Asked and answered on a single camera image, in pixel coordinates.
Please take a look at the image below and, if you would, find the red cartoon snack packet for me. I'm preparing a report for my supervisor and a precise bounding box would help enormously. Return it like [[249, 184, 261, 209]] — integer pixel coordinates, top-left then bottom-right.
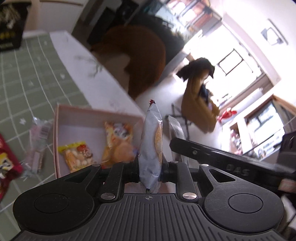
[[0, 134, 23, 202]]

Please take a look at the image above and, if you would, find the clear wrapper packet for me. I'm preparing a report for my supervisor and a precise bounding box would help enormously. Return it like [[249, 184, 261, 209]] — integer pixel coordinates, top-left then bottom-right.
[[24, 117, 52, 174]]

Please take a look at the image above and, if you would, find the black jacket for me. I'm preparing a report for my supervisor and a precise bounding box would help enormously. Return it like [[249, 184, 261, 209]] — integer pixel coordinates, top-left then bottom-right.
[[176, 57, 215, 82]]

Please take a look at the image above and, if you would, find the tan padded coat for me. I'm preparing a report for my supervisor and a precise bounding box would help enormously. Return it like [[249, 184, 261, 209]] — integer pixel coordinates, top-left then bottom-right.
[[181, 70, 221, 134]]

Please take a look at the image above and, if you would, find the yellow panda snack packet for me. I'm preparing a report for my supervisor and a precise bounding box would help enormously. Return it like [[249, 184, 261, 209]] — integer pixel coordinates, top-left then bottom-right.
[[58, 141, 97, 173]]

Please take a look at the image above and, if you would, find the brown chair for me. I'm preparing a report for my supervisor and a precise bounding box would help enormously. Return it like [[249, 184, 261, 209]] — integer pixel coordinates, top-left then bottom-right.
[[90, 25, 166, 100]]

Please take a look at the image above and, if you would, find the silver snack packet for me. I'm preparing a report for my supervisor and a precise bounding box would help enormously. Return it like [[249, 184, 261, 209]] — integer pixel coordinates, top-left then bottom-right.
[[168, 115, 186, 163]]

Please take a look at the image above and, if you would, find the white cabinet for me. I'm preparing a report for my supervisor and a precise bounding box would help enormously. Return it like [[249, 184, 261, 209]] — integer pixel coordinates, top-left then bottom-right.
[[24, 0, 82, 37]]

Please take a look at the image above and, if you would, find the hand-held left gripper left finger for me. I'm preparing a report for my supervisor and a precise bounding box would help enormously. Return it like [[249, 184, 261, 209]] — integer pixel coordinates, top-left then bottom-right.
[[61, 162, 141, 202]]

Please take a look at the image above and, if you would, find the white round cracker packet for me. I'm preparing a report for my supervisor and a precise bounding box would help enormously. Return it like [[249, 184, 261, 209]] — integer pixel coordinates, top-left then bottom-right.
[[138, 100, 164, 194]]

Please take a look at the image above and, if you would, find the pink cardboard box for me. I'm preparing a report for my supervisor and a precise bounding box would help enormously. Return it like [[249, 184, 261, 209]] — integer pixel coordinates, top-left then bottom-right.
[[53, 104, 176, 195]]

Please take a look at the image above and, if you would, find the black tree print snack bag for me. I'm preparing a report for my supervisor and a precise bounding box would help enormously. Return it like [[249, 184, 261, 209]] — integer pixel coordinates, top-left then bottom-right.
[[0, 0, 31, 50]]

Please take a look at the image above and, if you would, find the red stool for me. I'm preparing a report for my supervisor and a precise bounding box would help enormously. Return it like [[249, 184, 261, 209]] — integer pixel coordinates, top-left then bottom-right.
[[217, 108, 237, 122]]

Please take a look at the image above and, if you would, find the orange cartoon snack packet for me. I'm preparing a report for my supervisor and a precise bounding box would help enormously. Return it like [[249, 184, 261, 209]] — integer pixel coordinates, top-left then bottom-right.
[[101, 122, 139, 168]]

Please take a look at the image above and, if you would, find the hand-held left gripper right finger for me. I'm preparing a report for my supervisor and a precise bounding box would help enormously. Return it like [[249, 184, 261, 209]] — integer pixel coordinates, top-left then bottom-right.
[[161, 161, 236, 202]]

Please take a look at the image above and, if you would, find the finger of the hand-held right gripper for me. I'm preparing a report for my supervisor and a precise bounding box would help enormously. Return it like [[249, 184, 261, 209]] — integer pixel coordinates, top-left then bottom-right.
[[170, 137, 222, 167]]

